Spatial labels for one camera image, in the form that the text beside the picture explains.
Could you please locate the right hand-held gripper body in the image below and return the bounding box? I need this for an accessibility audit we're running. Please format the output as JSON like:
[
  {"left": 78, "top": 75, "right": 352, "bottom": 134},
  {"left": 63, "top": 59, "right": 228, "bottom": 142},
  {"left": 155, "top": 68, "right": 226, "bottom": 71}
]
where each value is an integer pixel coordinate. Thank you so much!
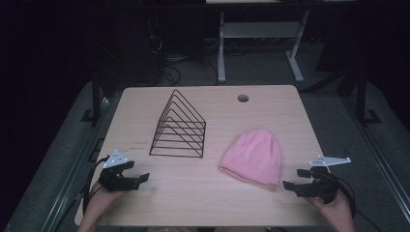
[{"left": 294, "top": 155, "right": 352, "bottom": 205}]

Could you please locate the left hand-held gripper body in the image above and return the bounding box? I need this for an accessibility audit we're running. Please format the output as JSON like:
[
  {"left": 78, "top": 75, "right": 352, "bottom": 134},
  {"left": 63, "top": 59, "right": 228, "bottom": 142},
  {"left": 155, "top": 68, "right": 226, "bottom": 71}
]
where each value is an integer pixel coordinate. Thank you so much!
[{"left": 98, "top": 149, "right": 141, "bottom": 192}]

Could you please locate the pink knitted beanie hat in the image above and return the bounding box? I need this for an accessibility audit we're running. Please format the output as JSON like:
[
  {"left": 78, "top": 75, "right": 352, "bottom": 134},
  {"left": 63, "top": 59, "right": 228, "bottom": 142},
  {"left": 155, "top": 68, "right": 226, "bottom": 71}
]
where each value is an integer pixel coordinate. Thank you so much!
[{"left": 218, "top": 128, "right": 283, "bottom": 189}]

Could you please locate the black wire file rack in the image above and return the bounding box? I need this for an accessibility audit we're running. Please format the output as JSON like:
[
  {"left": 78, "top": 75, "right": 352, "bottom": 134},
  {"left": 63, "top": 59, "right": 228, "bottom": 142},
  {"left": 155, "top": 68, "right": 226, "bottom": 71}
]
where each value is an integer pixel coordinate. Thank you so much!
[{"left": 148, "top": 89, "right": 207, "bottom": 160}]

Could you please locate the person's left hand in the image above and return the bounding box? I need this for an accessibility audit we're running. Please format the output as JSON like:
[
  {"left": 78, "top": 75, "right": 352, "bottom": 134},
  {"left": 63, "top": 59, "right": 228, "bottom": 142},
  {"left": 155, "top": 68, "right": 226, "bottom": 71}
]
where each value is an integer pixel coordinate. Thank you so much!
[{"left": 83, "top": 181, "right": 129, "bottom": 224}]

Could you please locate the person's right hand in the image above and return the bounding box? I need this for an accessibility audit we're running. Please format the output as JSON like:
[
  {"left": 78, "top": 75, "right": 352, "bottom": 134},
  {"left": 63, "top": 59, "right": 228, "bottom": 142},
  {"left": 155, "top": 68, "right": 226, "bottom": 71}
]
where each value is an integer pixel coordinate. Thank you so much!
[{"left": 305, "top": 192, "right": 356, "bottom": 224}]

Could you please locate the black metal stand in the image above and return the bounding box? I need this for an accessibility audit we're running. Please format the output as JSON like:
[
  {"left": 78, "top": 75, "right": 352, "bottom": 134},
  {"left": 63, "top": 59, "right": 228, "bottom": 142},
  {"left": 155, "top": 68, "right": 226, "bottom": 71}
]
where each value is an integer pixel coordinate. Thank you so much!
[
  {"left": 80, "top": 72, "right": 109, "bottom": 128},
  {"left": 354, "top": 68, "right": 383, "bottom": 128}
]

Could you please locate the black computer tower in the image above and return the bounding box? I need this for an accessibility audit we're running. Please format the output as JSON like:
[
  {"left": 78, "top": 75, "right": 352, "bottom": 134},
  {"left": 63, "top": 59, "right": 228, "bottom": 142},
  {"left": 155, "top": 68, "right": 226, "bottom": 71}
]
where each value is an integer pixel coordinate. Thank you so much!
[{"left": 160, "top": 11, "right": 207, "bottom": 63}]

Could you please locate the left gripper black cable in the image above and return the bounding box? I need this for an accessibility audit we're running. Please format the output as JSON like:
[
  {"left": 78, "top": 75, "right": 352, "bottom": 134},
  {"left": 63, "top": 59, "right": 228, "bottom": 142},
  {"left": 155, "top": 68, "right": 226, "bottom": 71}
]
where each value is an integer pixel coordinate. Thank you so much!
[{"left": 82, "top": 156, "right": 111, "bottom": 216}]

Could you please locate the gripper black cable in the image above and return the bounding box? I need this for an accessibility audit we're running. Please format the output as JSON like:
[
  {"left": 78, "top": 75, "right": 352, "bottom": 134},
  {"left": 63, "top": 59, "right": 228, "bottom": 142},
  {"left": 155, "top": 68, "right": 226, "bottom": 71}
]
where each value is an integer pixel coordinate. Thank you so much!
[
  {"left": 333, "top": 175, "right": 358, "bottom": 218},
  {"left": 82, "top": 156, "right": 111, "bottom": 216}
]

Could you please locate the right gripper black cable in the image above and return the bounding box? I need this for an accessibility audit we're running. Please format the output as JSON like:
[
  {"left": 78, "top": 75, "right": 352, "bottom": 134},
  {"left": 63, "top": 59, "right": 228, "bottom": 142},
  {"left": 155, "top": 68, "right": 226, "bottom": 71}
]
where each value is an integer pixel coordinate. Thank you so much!
[{"left": 333, "top": 175, "right": 358, "bottom": 218}]

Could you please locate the aluminium frame rail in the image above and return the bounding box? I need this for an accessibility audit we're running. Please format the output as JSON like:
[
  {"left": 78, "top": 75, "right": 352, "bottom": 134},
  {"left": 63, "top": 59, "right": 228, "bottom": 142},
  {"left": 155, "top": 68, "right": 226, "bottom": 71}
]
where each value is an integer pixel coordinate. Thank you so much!
[
  {"left": 342, "top": 95, "right": 410, "bottom": 223},
  {"left": 40, "top": 96, "right": 112, "bottom": 232}
]

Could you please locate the bundle of black floor cables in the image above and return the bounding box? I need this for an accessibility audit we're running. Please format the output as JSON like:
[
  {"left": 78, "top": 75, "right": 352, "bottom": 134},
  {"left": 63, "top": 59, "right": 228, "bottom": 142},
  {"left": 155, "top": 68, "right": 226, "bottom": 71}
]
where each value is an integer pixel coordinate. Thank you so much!
[{"left": 146, "top": 15, "right": 220, "bottom": 87}]

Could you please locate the white metal desk frame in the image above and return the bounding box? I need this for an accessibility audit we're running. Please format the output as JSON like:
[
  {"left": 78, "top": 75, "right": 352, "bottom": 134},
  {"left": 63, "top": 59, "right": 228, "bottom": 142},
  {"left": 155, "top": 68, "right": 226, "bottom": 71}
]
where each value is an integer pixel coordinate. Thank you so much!
[{"left": 217, "top": 9, "right": 311, "bottom": 85}]

